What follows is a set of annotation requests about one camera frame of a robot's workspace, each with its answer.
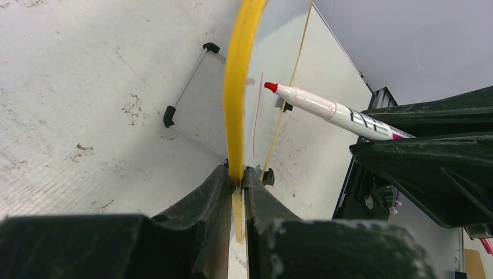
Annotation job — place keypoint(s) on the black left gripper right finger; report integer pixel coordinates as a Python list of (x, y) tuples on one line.
[(282, 245)]

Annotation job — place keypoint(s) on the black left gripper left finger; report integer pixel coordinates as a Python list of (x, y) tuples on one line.
[(194, 236)]

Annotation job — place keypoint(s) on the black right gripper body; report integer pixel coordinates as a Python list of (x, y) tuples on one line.
[(445, 168)]

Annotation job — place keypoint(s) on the white marker pen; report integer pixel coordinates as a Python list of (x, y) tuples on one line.
[(337, 114)]

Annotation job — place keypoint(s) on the yellow-framed whiteboard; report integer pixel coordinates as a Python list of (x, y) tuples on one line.
[(265, 46)]

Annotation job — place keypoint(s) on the black-footed wire whiteboard stand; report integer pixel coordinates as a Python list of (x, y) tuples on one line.
[(197, 111)]

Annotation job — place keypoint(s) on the aluminium frame rail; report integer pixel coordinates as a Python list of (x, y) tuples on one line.
[(382, 98)]

